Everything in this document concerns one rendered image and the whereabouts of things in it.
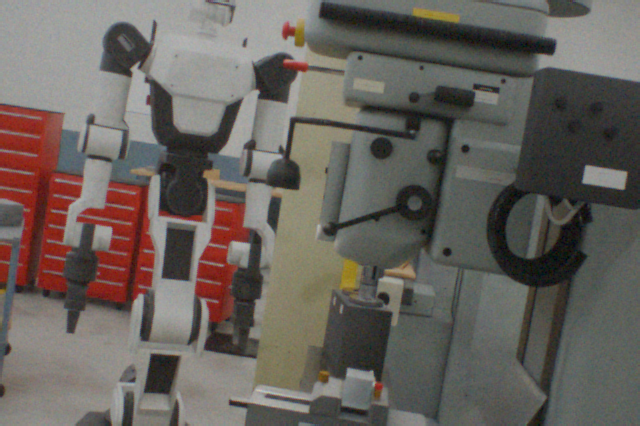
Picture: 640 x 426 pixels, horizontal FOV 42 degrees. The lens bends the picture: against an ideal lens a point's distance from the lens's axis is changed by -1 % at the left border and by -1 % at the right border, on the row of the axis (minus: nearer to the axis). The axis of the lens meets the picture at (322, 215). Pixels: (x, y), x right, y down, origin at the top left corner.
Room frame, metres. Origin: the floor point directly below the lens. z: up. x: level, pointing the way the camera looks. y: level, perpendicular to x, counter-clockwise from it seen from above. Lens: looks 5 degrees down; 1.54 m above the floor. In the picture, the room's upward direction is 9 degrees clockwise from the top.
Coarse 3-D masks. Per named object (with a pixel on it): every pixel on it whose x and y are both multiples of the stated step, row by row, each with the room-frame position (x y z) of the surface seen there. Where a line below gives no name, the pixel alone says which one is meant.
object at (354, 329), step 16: (352, 288) 2.24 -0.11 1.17; (336, 304) 2.18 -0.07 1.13; (352, 304) 2.08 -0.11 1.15; (368, 304) 2.08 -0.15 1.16; (384, 304) 2.15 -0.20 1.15; (336, 320) 2.15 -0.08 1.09; (352, 320) 2.05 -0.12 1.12; (368, 320) 2.06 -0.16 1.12; (384, 320) 2.07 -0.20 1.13; (336, 336) 2.12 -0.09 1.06; (352, 336) 2.06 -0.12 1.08; (368, 336) 2.06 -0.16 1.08; (384, 336) 2.07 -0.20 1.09; (336, 352) 2.09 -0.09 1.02; (352, 352) 2.06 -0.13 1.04; (368, 352) 2.06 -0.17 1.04; (384, 352) 2.07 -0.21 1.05; (336, 368) 2.06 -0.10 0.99; (352, 368) 2.06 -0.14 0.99; (368, 368) 2.07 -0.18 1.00
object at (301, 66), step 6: (288, 60) 1.85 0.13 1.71; (294, 60) 1.85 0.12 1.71; (288, 66) 1.84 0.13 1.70; (294, 66) 1.84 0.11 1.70; (300, 66) 1.84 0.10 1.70; (306, 66) 1.84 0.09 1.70; (312, 66) 1.85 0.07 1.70; (318, 66) 1.85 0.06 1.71; (324, 72) 1.85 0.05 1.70; (330, 72) 1.85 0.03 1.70; (336, 72) 1.84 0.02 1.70; (342, 72) 1.84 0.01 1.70
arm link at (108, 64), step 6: (102, 54) 2.25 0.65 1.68; (108, 54) 2.23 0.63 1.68; (102, 60) 2.24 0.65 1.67; (108, 60) 2.23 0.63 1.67; (114, 60) 2.23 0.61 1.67; (102, 66) 2.24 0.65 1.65; (108, 66) 2.23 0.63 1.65; (114, 66) 2.23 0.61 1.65; (120, 66) 2.23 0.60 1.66; (108, 72) 2.23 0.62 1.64; (114, 72) 2.23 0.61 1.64; (120, 72) 2.23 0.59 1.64; (126, 72) 2.24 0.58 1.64; (132, 72) 2.27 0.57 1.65
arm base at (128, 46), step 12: (120, 24) 2.21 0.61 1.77; (132, 24) 2.23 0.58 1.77; (108, 36) 2.20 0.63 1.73; (120, 36) 2.21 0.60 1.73; (132, 36) 2.22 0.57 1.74; (108, 48) 2.21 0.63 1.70; (120, 48) 2.21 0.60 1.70; (132, 48) 2.22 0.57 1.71; (144, 48) 2.23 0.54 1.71; (120, 60) 2.21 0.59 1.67; (132, 60) 2.22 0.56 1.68
